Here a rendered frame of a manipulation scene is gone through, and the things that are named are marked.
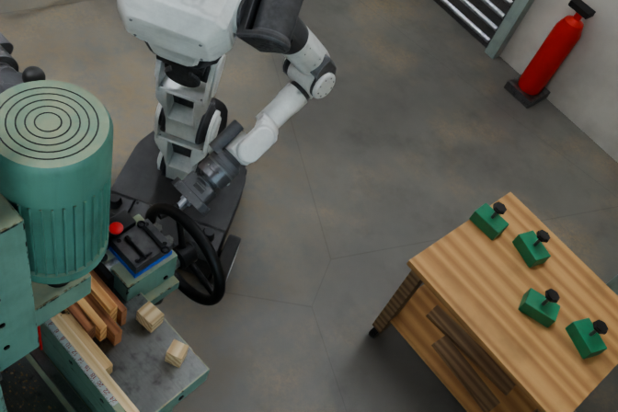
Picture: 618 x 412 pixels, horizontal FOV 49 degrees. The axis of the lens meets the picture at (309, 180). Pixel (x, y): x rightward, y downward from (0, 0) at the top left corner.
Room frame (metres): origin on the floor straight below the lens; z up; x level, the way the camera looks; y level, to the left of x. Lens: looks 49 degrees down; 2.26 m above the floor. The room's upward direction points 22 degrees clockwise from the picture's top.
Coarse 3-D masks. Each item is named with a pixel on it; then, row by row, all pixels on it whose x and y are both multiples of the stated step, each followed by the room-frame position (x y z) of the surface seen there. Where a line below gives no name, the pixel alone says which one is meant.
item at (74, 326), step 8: (64, 320) 0.55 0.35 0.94; (72, 328) 0.54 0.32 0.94; (80, 328) 0.55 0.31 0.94; (80, 336) 0.53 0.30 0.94; (88, 336) 0.54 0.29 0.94; (88, 344) 0.52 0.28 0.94; (96, 344) 0.53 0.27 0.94; (96, 352) 0.51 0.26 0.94; (104, 360) 0.50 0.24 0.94; (104, 368) 0.49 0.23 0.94
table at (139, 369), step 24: (168, 288) 0.74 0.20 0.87; (144, 336) 0.60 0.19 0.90; (168, 336) 0.62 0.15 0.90; (120, 360) 0.53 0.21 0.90; (144, 360) 0.55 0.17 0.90; (192, 360) 0.59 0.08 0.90; (120, 384) 0.49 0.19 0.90; (144, 384) 0.51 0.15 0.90; (168, 384) 0.52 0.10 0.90; (192, 384) 0.55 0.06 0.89; (96, 408) 0.44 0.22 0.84; (144, 408) 0.46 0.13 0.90; (168, 408) 0.49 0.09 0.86
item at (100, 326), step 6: (84, 300) 0.60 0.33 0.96; (84, 306) 0.58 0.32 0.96; (90, 306) 0.59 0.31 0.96; (84, 312) 0.58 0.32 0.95; (90, 312) 0.58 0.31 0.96; (90, 318) 0.57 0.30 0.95; (96, 318) 0.57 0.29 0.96; (96, 324) 0.56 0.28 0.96; (102, 324) 0.56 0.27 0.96; (96, 330) 0.56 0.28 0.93; (102, 330) 0.56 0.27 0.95; (96, 336) 0.56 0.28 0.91; (102, 336) 0.56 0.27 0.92
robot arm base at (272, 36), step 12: (252, 0) 1.23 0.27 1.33; (252, 12) 1.21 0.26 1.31; (240, 24) 1.19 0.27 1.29; (252, 24) 1.20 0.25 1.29; (240, 36) 1.17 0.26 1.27; (252, 36) 1.16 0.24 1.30; (264, 36) 1.15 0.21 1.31; (276, 36) 1.16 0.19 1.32; (264, 48) 1.19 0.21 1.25; (276, 48) 1.18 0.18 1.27; (288, 48) 1.18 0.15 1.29
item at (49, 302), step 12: (84, 276) 0.59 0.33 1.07; (36, 288) 0.53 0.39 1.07; (48, 288) 0.54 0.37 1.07; (60, 288) 0.55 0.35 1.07; (72, 288) 0.56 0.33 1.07; (84, 288) 0.58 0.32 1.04; (36, 300) 0.51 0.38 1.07; (48, 300) 0.52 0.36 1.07; (60, 300) 0.53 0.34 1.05; (72, 300) 0.56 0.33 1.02; (36, 312) 0.49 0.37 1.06; (48, 312) 0.51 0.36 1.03; (60, 312) 0.53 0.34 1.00
